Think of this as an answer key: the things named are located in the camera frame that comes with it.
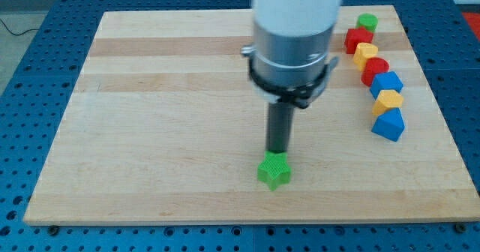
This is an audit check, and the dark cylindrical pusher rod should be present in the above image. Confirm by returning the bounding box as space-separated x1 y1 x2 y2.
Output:
265 103 295 153

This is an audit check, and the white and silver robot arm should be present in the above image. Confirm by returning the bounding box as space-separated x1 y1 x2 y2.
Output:
241 0 343 153

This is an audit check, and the green star block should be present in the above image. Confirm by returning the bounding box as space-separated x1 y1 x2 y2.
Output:
256 151 291 191

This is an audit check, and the blue triangle block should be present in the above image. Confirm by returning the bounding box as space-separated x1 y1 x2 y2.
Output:
371 108 405 142

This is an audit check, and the yellow heart block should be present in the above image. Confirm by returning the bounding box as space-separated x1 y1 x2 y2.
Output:
352 42 379 72

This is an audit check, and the red cylinder block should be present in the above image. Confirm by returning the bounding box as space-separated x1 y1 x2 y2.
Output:
361 57 390 86

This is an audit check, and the yellow pentagon block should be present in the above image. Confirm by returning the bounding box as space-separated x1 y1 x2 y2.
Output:
372 90 404 116

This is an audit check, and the blue cube block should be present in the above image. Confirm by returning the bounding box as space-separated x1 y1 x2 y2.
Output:
370 71 404 99

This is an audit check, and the red hexagon block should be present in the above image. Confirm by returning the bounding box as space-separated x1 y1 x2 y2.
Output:
344 27 374 54

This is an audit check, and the light wooden board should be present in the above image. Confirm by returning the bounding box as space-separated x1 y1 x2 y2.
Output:
23 5 479 226

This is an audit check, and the green cylinder block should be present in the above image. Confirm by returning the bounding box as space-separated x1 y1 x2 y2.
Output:
355 13 379 33

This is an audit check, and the black clamp ring with lever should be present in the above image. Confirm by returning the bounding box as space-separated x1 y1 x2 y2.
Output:
240 44 340 110

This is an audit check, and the black cable on floor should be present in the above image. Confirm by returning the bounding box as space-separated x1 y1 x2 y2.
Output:
0 17 41 37

